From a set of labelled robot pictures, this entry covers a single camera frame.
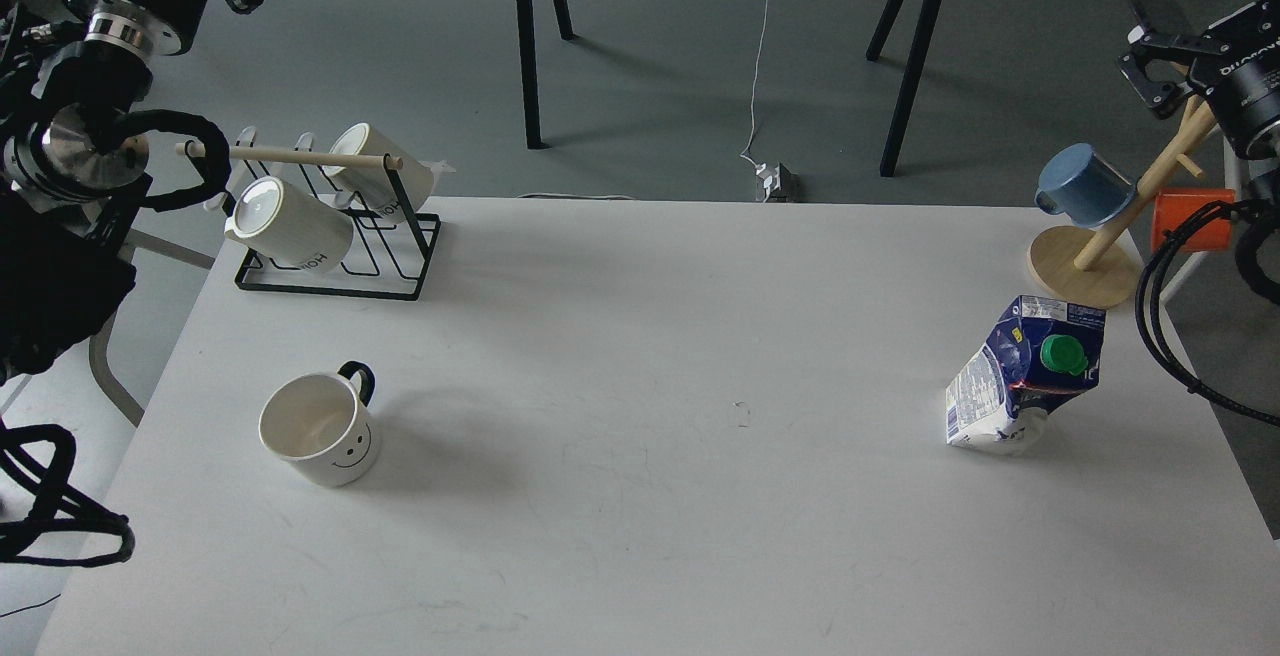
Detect white smiley face mug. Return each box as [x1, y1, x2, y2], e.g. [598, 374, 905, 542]
[259, 361, 381, 487]

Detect white ribbed mug rear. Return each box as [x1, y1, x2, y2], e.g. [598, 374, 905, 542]
[323, 122, 436, 224]

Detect black table legs right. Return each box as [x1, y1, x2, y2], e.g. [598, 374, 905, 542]
[865, 0, 943, 178]

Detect grey power adapter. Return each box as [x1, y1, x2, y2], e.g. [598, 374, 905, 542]
[755, 163, 800, 202]

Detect black table legs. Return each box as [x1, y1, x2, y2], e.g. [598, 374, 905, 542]
[865, 0, 943, 178]
[508, 0, 576, 151]

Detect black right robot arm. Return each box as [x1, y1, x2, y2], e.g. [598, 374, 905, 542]
[1117, 0, 1279, 161]

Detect wooden mug tree stand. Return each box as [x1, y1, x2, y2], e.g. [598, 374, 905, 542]
[1027, 95, 1216, 309]

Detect white ribbed mug front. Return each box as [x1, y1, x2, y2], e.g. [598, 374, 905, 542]
[224, 176, 355, 274]

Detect blue white milk carton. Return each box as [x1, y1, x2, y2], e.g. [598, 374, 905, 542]
[945, 295, 1107, 455]

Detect orange mug on tree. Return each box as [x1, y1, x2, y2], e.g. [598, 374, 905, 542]
[1149, 187, 1239, 254]

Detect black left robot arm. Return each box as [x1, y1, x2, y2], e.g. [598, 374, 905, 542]
[1, 0, 264, 381]

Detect white cable on floor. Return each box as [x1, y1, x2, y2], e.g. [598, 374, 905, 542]
[515, 0, 791, 202]

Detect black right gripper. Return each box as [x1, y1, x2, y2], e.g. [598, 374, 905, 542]
[1117, 0, 1280, 127]

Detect white ribbed mug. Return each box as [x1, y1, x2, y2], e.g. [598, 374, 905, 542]
[323, 122, 436, 224]
[224, 176, 355, 274]

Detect blue mug on tree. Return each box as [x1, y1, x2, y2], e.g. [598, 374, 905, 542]
[1034, 144, 1137, 229]

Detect black table legs left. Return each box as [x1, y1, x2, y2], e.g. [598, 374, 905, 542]
[508, 0, 576, 151]

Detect black wire mug rack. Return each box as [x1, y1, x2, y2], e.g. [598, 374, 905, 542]
[205, 123, 453, 301]

